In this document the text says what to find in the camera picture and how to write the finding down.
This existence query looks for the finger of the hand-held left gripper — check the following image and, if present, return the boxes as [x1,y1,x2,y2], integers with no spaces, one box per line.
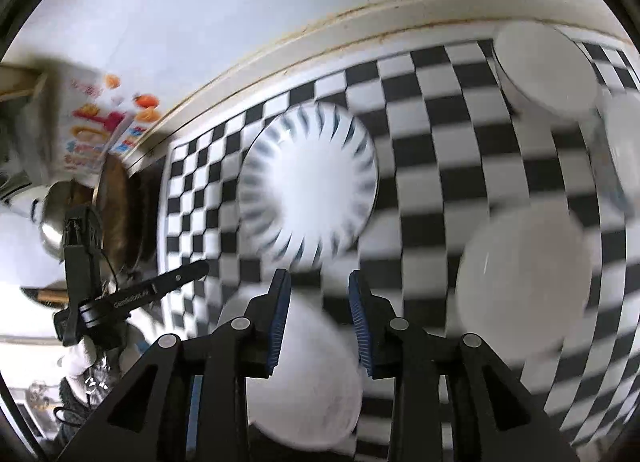
[100,260,211,318]

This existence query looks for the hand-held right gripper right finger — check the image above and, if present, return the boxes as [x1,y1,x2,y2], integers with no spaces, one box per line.
[348,269,581,462]

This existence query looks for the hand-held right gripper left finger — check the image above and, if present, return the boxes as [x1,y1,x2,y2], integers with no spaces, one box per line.
[55,268,292,462]

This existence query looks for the white bowl floral print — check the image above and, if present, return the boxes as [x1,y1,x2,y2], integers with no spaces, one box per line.
[215,286,364,449]

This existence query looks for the white bowl blue print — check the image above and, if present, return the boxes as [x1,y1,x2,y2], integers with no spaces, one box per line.
[454,201,595,359]

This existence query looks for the cream plate swirl pattern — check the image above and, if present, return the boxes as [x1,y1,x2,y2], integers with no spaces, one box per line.
[590,91,640,224]

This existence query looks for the person's left hand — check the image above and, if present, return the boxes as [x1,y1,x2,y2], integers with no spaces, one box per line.
[59,334,100,378]

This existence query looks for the steel pot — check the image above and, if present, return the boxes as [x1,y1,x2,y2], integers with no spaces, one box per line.
[39,181,101,264]

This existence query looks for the brown wooden bowl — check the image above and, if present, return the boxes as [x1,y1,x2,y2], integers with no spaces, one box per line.
[95,154,168,277]

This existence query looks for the striped cloth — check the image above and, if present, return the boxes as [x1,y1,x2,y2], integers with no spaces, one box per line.
[0,162,43,219]

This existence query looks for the colourful printed carton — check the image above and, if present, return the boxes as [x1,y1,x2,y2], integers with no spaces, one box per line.
[52,64,163,188]

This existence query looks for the black white checkered tablecloth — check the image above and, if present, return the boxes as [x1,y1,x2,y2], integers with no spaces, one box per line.
[155,34,640,454]

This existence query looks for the wooden handled utensil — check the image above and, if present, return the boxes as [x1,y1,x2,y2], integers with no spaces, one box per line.
[20,286,70,309]

